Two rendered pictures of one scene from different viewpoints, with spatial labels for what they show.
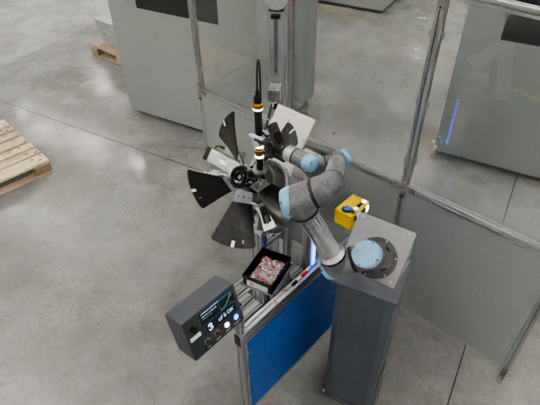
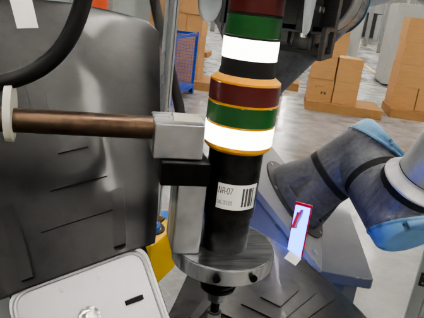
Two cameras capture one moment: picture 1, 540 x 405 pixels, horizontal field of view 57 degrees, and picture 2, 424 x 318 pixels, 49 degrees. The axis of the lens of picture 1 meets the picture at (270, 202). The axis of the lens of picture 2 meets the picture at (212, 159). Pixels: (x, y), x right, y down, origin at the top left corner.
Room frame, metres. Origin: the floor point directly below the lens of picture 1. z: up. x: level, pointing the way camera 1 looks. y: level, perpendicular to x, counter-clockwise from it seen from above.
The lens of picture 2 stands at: (2.06, 0.31, 1.44)
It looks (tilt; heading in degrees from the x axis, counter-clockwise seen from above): 18 degrees down; 248
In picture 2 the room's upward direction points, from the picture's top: 7 degrees clockwise
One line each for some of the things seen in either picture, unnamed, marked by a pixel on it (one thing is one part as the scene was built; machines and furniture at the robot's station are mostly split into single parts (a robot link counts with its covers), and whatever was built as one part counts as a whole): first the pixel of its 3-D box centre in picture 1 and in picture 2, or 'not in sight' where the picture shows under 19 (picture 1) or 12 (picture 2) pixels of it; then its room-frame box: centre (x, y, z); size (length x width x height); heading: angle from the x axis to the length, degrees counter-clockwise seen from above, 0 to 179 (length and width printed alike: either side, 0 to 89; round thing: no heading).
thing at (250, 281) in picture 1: (267, 270); not in sight; (1.68, 0.02, 0.85); 0.22 x 0.17 x 0.07; 152
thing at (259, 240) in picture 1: (259, 260); not in sight; (2.11, 0.07, 0.46); 0.09 x 0.05 x 0.91; 47
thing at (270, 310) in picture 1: (301, 282); not in sight; (1.62, -0.15, 0.82); 0.90 x 0.04 x 0.08; 137
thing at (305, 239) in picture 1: (306, 230); not in sight; (2.42, -0.24, 0.42); 0.04 x 0.04 x 0.83; 47
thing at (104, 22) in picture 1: (124, 26); not in sight; (6.36, 1.83, 0.31); 0.60 x 0.42 x 0.33; 141
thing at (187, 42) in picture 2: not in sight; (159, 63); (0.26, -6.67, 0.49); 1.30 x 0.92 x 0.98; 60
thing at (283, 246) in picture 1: (283, 227); not in sight; (2.28, -0.08, 0.58); 0.09 x 0.05 x 1.15; 47
